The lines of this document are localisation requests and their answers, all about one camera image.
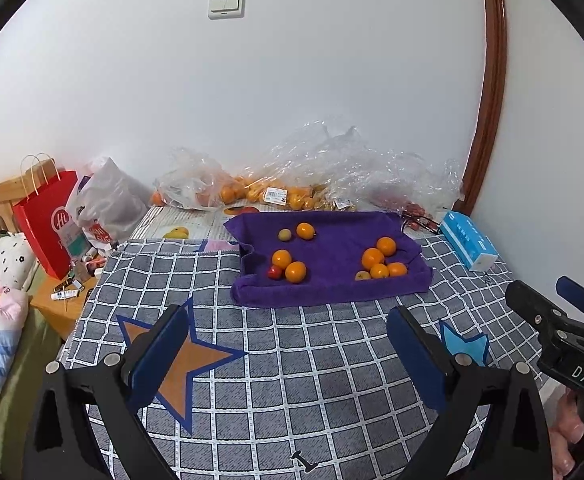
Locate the wooden nightstand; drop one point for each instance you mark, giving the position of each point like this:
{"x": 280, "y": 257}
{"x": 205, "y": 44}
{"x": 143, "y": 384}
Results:
{"x": 67, "y": 310}

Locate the red paper bag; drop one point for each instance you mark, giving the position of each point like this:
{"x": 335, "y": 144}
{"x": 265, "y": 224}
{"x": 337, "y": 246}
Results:
{"x": 47, "y": 230}

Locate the white light switch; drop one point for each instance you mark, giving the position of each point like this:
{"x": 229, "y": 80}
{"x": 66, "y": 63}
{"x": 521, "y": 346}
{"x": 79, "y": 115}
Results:
{"x": 227, "y": 4}

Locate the clear bag of red fruit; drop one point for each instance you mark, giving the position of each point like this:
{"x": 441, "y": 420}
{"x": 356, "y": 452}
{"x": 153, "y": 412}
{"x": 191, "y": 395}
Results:
{"x": 401, "y": 195}

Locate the small green fruit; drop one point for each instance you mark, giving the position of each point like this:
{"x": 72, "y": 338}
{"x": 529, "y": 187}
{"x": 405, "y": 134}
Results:
{"x": 285, "y": 235}

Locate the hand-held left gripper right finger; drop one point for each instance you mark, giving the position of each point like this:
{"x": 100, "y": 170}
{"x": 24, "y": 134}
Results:
{"x": 416, "y": 355}

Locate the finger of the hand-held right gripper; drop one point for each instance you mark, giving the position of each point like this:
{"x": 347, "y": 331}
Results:
{"x": 579, "y": 296}
{"x": 536, "y": 307}

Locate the white tube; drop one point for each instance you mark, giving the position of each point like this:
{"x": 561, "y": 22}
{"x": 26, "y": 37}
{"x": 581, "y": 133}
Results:
{"x": 64, "y": 294}

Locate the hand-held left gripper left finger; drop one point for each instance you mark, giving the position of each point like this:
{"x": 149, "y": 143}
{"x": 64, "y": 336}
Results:
{"x": 164, "y": 355}

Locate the purple towel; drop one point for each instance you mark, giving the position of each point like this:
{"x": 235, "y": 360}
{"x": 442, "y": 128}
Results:
{"x": 337, "y": 255}

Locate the clear bag of oranges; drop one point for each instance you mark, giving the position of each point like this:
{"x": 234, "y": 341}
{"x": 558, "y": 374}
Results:
{"x": 242, "y": 191}
{"x": 187, "y": 185}

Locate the grey checked blanket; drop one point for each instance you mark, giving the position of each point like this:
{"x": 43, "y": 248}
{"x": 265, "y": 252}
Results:
{"x": 322, "y": 350}

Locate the brown wooden door frame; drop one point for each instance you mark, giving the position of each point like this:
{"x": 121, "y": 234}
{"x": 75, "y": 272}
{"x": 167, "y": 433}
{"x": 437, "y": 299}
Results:
{"x": 491, "y": 85}

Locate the small black object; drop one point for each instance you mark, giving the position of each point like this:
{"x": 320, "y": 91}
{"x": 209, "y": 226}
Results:
{"x": 304, "y": 460}

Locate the small yellow fruit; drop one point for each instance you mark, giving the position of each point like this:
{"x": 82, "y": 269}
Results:
{"x": 362, "y": 275}

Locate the blue tissue pack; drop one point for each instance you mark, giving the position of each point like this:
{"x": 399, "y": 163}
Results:
{"x": 464, "y": 237}

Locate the person's right hand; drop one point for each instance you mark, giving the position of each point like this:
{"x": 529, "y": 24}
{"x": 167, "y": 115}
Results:
{"x": 569, "y": 430}

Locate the white plastic bag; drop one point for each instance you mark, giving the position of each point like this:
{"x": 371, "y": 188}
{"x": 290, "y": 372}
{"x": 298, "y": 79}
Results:
{"x": 107, "y": 200}

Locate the white printed pillow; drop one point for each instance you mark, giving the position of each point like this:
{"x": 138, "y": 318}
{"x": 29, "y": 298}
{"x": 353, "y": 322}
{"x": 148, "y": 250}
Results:
{"x": 7, "y": 257}

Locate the small red fruit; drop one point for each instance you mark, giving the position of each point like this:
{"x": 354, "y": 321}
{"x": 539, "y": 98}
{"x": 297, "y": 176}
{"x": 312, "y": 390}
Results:
{"x": 274, "y": 273}

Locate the green bedsheet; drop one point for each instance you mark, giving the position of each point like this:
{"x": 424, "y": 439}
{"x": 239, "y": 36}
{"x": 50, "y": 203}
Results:
{"x": 22, "y": 385}

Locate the orange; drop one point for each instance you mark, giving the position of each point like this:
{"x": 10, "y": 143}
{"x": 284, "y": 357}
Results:
{"x": 386, "y": 245}
{"x": 306, "y": 230}
{"x": 398, "y": 269}
{"x": 371, "y": 258}
{"x": 296, "y": 272}
{"x": 282, "y": 258}
{"x": 379, "y": 271}

